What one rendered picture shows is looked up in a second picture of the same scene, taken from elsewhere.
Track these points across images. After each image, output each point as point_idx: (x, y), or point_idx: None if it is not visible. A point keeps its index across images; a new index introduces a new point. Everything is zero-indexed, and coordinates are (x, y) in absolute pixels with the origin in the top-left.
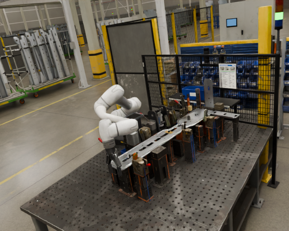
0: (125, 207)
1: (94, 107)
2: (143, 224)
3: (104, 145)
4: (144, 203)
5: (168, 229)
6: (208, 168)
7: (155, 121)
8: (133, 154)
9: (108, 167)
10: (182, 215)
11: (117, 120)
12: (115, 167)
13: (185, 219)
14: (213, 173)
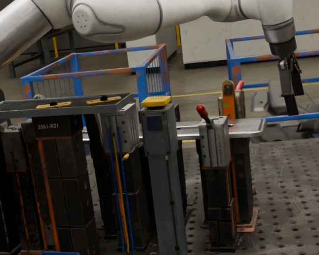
0: (295, 204)
1: (138, 3)
2: (311, 176)
3: (293, 27)
4: (260, 193)
5: (294, 161)
6: (90, 179)
7: (6, 125)
8: (231, 81)
9: (294, 96)
10: (251, 163)
11: (208, 2)
12: (265, 124)
13: (257, 159)
14: None
